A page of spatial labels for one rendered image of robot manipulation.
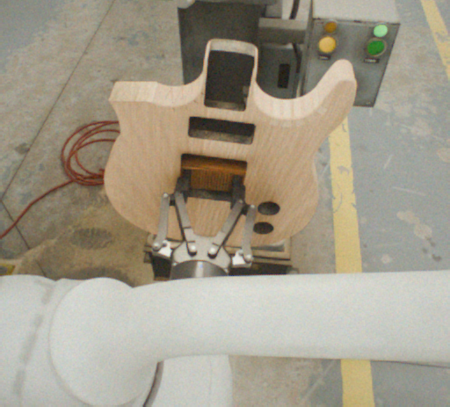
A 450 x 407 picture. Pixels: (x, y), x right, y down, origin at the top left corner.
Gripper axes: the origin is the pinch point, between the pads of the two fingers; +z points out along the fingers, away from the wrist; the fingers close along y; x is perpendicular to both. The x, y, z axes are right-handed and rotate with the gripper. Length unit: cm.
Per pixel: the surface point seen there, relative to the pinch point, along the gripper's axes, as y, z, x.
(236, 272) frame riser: 13, 37, -87
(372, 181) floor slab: 73, 94, -91
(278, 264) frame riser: 26, 34, -75
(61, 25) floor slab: -112, 218, -108
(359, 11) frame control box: 22.9, 33.1, 14.7
